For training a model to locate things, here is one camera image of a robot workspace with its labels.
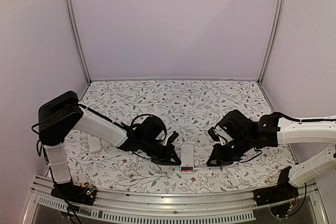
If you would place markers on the aluminium frame post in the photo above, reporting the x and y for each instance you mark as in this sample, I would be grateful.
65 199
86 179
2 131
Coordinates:
271 40
76 40

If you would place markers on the front aluminium rail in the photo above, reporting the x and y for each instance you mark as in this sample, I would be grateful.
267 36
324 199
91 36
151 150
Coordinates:
113 206

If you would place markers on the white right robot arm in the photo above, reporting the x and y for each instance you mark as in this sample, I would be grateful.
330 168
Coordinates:
235 134

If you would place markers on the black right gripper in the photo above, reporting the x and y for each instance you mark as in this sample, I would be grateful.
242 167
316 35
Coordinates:
221 160

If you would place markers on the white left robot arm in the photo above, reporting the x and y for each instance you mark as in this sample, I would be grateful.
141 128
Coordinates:
58 117

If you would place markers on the red orange battery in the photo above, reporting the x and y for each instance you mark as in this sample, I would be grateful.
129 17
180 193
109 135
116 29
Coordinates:
186 169

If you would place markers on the left aluminium frame post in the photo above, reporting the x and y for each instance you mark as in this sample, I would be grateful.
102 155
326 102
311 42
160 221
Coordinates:
76 40

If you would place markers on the right aluminium frame post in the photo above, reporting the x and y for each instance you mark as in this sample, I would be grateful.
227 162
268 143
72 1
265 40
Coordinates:
271 40

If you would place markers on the floral tablecloth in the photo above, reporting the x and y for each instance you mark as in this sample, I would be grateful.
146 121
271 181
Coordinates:
189 107

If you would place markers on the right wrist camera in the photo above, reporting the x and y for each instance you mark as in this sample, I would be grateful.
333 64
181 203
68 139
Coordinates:
214 135

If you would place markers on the white remote control back up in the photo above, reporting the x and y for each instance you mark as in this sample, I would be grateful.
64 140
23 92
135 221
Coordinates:
187 157

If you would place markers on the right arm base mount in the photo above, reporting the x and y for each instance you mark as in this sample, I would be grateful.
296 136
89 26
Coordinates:
281 199

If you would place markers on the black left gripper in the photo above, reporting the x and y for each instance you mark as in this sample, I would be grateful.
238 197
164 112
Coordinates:
166 159

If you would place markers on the white remote with green logo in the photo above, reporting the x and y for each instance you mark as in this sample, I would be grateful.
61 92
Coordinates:
94 144

